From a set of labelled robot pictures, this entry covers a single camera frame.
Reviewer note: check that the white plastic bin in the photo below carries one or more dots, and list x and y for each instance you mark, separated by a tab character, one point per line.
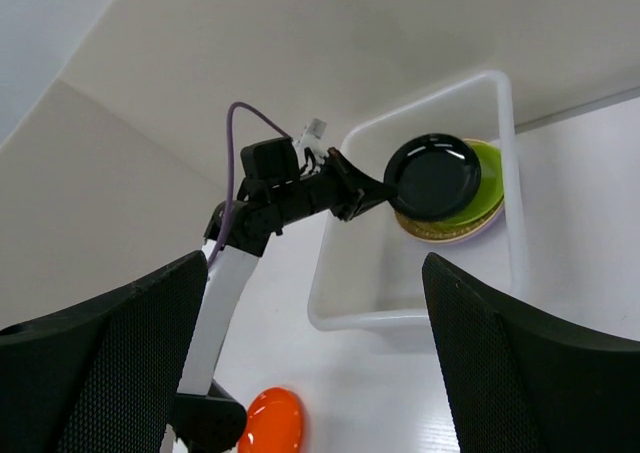
368	274

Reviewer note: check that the green plate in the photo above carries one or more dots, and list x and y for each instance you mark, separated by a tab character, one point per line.
490	192

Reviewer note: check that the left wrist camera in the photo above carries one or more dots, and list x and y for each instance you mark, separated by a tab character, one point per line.
311	141

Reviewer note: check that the orange plate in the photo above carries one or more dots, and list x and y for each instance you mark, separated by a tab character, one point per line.
275	423

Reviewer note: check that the beige plate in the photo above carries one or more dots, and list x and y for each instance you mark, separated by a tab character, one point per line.
431	233

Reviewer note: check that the black plate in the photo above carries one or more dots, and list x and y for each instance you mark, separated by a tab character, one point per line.
435	177

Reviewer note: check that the round bamboo mat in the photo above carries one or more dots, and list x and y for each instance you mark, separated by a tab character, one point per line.
438	231

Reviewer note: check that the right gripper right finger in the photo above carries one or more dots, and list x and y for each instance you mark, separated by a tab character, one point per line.
519	379

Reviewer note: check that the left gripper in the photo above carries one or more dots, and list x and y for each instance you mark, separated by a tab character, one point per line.
273	180

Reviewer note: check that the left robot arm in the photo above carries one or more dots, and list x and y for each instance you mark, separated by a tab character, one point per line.
205	416

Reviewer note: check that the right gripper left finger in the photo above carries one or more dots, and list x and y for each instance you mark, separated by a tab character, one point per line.
101	375

